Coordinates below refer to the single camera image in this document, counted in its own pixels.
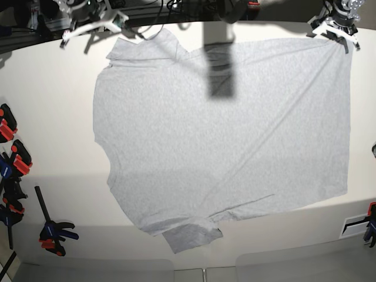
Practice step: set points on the orange black clamp upper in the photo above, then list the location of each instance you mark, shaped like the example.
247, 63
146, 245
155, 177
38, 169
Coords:
8, 124

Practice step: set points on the blue orange bar clamp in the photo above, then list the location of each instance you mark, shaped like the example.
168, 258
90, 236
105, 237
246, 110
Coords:
54, 233

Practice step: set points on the orange black clamp lower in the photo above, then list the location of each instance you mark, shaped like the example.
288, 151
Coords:
21, 160

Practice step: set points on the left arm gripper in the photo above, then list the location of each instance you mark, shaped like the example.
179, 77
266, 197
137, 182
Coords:
343, 13

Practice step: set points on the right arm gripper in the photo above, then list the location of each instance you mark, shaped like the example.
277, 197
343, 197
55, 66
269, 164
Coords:
90, 10

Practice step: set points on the blue black clamp left edge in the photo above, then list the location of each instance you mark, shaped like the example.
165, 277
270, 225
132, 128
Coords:
12, 210

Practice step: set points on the grey T-shirt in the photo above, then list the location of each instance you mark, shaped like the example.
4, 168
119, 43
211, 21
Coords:
230, 131

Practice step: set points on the orange black clamp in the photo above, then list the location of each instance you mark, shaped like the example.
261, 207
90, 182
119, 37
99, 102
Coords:
21, 160
8, 124

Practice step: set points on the blue clamp right edge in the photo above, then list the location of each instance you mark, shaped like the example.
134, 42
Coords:
369, 235

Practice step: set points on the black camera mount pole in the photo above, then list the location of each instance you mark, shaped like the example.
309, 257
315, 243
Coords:
233, 15

